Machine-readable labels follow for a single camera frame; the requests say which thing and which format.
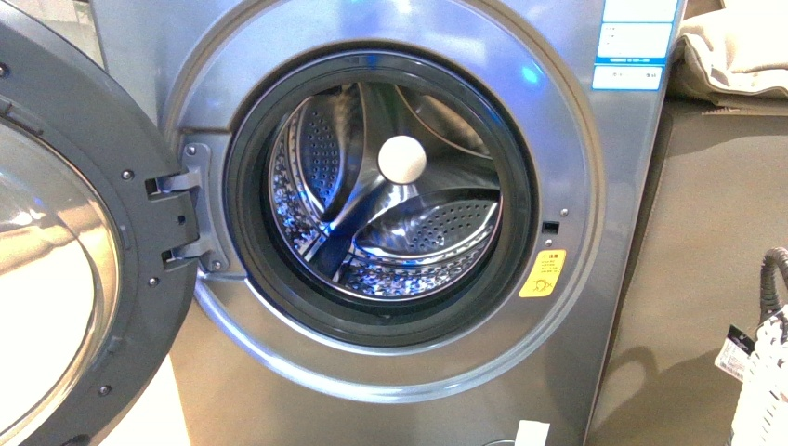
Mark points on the grey front-load washing machine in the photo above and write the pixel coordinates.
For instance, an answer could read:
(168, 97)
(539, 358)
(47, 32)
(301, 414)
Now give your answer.
(373, 181)

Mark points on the open washing machine door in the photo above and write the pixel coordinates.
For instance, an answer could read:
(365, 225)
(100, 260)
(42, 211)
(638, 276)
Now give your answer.
(93, 292)

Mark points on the orange warning sticker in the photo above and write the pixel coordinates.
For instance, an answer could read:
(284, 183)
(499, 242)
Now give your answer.
(544, 275)

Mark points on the blue white energy label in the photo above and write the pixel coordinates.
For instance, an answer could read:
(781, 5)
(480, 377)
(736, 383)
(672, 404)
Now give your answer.
(633, 44)

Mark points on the white price tag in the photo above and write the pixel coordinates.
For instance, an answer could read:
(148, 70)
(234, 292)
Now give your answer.
(733, 357)

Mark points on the beige folded cloth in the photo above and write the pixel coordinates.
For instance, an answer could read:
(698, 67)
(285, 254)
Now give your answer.
(733, 55)

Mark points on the white woven laundry basket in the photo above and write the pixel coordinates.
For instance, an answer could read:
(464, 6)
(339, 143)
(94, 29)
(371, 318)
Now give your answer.
(761, 413)

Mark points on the dark wrapped basket handle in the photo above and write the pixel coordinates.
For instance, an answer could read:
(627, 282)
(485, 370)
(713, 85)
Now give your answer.
(774, 266)

